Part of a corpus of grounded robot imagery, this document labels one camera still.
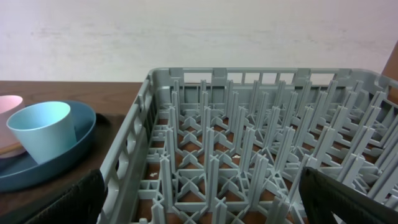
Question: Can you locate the wooden chopstick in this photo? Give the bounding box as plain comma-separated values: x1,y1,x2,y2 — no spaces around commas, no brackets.
0,143,21,155

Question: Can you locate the pink plastic cup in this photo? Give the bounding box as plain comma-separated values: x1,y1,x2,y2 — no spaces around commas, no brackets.
0,95,27,159

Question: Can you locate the grey plastic dishwasher rack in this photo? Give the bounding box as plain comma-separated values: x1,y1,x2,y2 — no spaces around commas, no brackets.
98,68,397,223

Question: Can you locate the light blue plastic cup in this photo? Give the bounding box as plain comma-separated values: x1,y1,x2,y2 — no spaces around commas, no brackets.
6,101,77,164

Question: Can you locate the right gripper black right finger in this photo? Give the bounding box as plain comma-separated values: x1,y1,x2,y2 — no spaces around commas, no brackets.
298,167,397,224

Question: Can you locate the dark blue plate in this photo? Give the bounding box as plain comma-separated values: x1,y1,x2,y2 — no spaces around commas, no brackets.
1,100,96,193

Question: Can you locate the dark brown serving tray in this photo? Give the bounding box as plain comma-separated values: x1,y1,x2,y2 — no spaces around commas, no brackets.
1,114,124,217

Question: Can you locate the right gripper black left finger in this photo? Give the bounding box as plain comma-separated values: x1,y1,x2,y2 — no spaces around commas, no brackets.
26,169,107,224

